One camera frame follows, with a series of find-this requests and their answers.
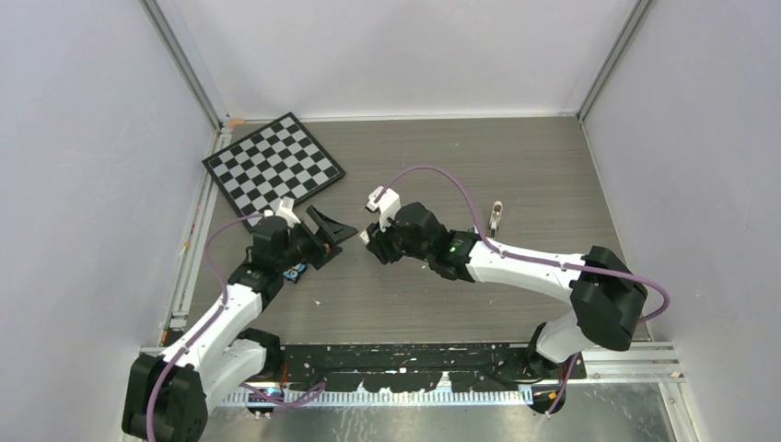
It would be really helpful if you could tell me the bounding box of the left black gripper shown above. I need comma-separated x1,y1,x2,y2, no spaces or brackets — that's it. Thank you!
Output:
276,207,356,273

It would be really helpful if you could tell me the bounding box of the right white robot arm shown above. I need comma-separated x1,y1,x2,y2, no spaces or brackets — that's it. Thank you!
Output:
361,203,647,378

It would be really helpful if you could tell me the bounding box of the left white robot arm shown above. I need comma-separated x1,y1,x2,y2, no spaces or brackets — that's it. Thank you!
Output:
121,199,357,441

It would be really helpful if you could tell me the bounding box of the blue owl eraser toy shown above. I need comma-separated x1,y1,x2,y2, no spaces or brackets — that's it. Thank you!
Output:
283,262,308,284

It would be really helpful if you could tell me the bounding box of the black white chessboard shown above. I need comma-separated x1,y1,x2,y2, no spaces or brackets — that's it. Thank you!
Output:
202,112,346,217

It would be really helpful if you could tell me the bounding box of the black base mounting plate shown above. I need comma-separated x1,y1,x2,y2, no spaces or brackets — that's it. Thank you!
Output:
250,343,567,393

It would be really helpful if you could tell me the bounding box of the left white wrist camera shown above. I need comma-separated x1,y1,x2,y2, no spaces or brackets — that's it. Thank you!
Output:
262,196,300,228

